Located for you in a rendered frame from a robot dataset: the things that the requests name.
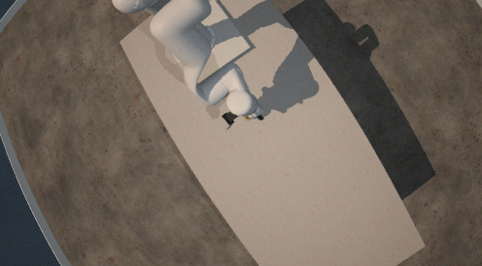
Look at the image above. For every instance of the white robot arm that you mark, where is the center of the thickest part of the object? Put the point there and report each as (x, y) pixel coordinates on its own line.
(176, 27)

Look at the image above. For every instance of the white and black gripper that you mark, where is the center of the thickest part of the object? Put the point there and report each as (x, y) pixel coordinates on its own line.
(259, 111)

